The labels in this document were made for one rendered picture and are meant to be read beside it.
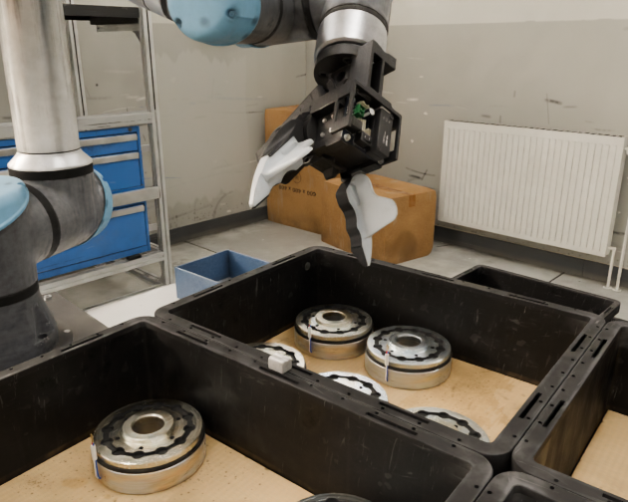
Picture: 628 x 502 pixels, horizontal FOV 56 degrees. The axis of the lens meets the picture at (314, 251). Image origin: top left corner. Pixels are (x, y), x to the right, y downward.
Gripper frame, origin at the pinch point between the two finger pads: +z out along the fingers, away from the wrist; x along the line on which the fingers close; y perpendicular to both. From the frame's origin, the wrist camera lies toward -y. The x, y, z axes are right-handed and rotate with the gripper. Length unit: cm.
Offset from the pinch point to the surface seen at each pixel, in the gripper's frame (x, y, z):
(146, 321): -5.7, -17.5, 7.5
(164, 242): 81, -198, -77
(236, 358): -1.7, -5.6, 11.2
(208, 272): 30, -68, -20
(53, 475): -10.1, -18.9, 23.5
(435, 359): 22.3, -0.9, 5.5
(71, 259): 44, -200, -54
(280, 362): -0.5, -0.6, 11.6
